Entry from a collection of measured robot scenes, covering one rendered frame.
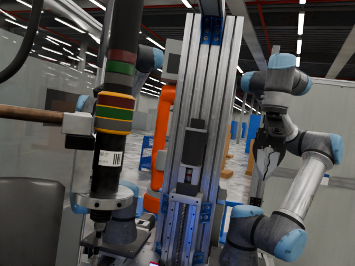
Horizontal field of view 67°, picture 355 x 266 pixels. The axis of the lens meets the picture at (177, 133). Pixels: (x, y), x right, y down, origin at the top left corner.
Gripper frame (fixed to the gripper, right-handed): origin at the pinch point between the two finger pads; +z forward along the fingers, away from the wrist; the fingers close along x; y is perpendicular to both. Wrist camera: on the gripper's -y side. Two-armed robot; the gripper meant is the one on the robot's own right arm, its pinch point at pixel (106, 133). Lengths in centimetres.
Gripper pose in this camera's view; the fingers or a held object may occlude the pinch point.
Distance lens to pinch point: 89.2
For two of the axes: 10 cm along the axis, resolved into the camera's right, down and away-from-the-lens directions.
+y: 2.0, -0.2, 9.8
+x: -9.7, -1.5, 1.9
